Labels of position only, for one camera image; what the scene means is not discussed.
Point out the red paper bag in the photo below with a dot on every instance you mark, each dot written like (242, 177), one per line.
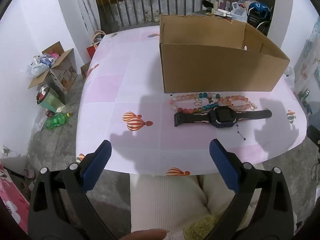
(91, 51)

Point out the large cardboard box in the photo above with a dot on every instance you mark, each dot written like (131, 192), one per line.
(212, 67)

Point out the metal pot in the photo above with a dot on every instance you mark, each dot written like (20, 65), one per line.
(42, 93)

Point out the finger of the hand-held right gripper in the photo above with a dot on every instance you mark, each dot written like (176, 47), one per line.
(314, 135)

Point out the pink flower print blanket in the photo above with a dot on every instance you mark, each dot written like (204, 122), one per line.
(11, 205)

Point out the person's left hand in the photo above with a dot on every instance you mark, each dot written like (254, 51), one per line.
(147, 234)

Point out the green plastic bottle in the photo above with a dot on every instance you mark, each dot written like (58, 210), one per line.
(56, 121)

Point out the white plastic shopping bag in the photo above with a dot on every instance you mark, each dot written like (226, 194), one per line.
(238, 11)

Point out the blue patterned cloth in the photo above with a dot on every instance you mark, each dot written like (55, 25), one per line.
(311, 55)

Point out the small printed cardboard box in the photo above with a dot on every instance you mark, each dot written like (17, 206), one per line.
(63, 75)

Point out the crumpled white plastic bag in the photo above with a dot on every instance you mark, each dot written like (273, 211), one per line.
(290, 76)

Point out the white curtain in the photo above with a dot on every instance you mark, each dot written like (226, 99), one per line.
(85, 5)

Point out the white flat box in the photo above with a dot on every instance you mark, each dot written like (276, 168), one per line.
(223, 11)

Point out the wheelchair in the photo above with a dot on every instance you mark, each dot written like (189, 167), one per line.
(260, 17)

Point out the small black item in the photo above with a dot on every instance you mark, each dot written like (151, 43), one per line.
(207, 3)

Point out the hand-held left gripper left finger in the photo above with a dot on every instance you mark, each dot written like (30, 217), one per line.
(97, 165)

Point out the green fleece jacket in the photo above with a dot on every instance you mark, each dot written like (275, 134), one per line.
(200, 227)

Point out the dark blue smart watch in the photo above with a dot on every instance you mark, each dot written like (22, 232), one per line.
(221, 117)

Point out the white plastic bag with print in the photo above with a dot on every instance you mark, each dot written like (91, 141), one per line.
(37, 68)

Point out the metal balcony railing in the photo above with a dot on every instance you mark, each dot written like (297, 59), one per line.
(162, 2)

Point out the white shoe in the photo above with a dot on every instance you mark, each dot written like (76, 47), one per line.
(147, 17)
(156, 16)

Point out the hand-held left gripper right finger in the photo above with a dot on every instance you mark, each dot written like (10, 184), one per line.
(225, 165)

